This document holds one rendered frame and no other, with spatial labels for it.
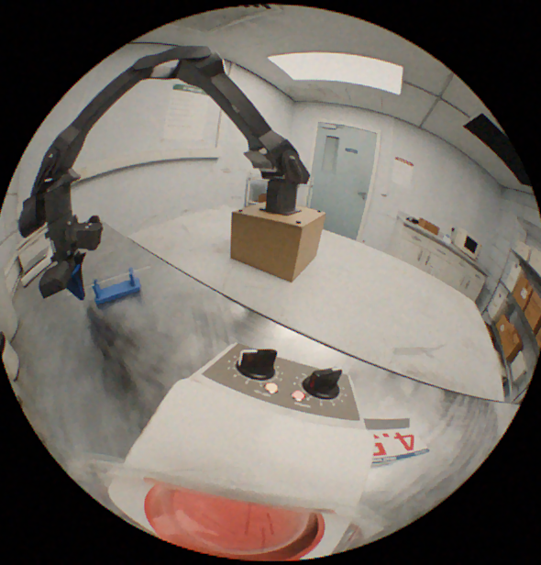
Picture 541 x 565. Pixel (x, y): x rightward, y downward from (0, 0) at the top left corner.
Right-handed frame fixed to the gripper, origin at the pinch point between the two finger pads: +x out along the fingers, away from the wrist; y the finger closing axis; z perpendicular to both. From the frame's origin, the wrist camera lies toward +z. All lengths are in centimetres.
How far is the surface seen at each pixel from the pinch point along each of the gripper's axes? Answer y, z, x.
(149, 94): 121, 9, -84
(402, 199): 46, 301, -21
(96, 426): -23.4, 2.4, 4.6
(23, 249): 47, -58, -5
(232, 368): -23.9, 20.5, -0.9
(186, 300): -7.8, 20.6, 4.6
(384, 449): -38.7, 26.4, 1.5
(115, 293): -1.5, 8.2, 3.7
